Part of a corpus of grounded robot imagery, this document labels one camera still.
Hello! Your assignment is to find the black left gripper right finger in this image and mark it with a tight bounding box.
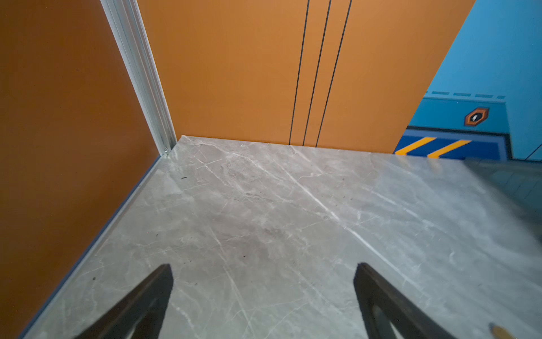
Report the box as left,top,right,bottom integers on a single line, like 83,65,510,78
354,263,453,338

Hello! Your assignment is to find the aluminium left corner post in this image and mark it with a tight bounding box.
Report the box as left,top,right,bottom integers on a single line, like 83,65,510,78
100,0,178,155

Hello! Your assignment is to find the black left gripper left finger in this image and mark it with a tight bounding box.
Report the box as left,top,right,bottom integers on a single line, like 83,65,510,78
77,264,174,338

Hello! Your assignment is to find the grey plastic organizer box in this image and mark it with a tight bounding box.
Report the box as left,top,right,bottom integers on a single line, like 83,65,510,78
463,158,541,241

